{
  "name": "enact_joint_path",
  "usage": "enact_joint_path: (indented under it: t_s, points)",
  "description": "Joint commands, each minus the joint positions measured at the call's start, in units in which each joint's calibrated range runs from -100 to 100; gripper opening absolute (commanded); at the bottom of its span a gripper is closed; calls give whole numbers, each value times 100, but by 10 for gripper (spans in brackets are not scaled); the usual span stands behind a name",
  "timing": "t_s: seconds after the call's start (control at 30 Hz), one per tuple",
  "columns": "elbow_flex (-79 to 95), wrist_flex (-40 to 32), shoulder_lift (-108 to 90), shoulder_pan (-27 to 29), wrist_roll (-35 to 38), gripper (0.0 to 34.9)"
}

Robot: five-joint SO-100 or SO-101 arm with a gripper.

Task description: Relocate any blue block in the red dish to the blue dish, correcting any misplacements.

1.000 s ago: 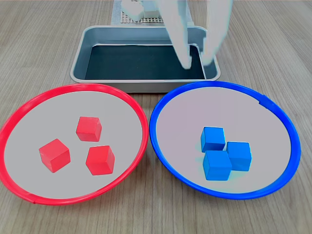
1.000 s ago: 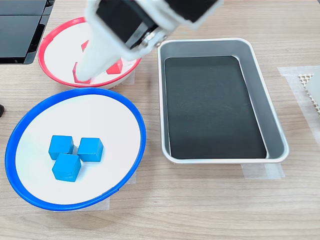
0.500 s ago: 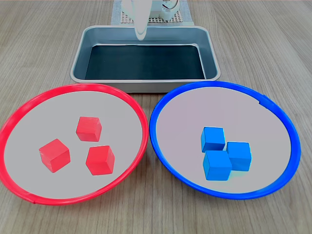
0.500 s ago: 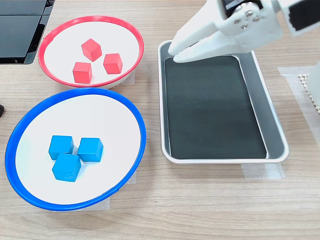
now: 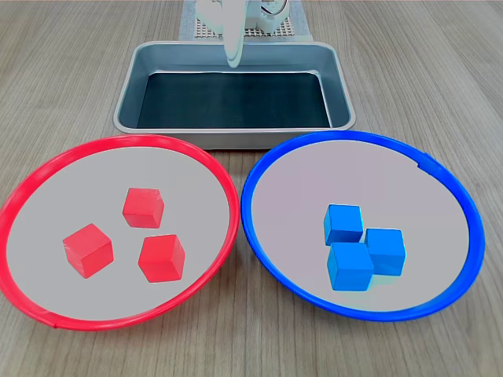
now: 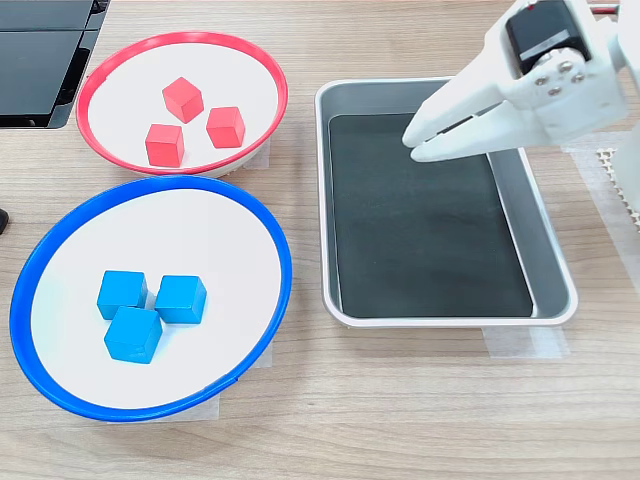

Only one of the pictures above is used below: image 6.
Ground blue cube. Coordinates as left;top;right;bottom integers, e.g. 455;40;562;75
154;274;208;326
95;270;149;321
103;306;164;366

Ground black tray mat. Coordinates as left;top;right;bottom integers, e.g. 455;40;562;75
327;112;535;320

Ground steel tray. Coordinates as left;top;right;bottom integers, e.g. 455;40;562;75
313;76;580;330

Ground clear tape strip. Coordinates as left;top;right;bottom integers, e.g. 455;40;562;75
481;324;572;359

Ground red-rimmed white plate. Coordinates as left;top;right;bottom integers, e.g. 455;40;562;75
75;31;290;179

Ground red cube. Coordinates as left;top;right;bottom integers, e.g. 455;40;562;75
205;106;246;150
144;123;186;169
161;76;205;125

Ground blue-rimmed white plate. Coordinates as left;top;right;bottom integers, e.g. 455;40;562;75
8;174;294;424

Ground black flat device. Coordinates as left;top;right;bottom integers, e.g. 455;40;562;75
0;0;111;130

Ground pale perforated base plate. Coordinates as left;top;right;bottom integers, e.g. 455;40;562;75
596;146;640;235

